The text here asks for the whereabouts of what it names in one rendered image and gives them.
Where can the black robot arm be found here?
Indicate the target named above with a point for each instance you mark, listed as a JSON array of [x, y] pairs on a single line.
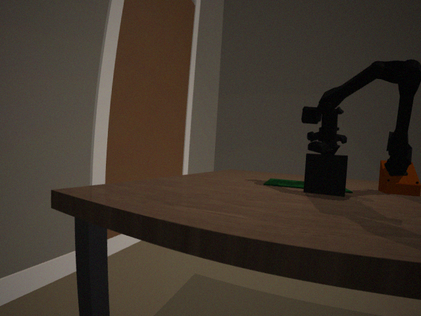
[[407, 74]]

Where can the black square panel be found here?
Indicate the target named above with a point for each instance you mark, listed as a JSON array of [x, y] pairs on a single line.
[[325, 174]]

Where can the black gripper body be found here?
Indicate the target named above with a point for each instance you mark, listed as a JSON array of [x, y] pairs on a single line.
[[329, 137]]

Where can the green circuit board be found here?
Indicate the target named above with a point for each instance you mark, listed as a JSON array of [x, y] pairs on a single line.
[[289, 183]]

